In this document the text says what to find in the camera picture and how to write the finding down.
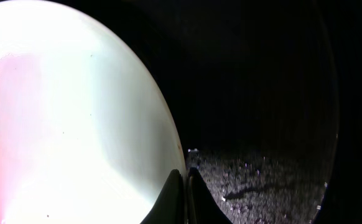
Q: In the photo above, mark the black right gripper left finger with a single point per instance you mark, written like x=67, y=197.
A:
x=169, y=206

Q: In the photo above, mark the black round tray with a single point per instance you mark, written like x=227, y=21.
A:
x=269, y=92

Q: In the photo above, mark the light green plate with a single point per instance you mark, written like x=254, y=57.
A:
x=86, y=135

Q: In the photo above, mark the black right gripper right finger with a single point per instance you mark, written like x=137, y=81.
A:
x=202, y=208

